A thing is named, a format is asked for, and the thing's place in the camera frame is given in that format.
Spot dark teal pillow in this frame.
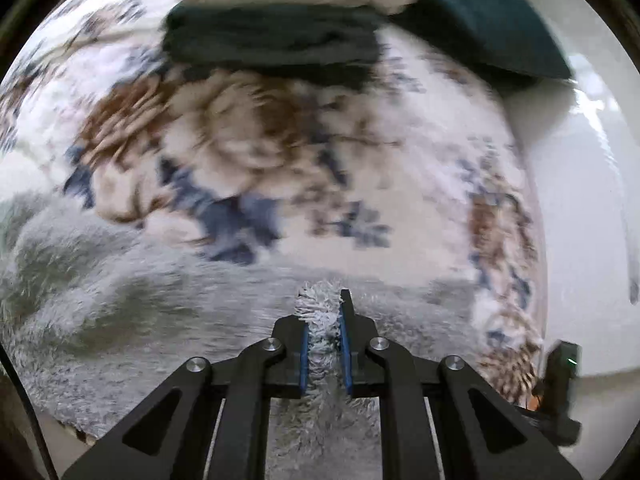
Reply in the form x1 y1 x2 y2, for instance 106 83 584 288
393 0 573 87

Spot grey fluffy pants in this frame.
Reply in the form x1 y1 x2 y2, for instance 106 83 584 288
1 193 480 479

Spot floral bed quilt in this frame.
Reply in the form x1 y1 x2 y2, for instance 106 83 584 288
1 0 542 403

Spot black cable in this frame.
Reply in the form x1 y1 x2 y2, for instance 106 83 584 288
0 343 59 480

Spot white bed headboard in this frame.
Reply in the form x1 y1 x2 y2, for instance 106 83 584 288
506 0 639 479

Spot folded dark grey garment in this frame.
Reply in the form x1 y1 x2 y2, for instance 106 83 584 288
163 3 381 90

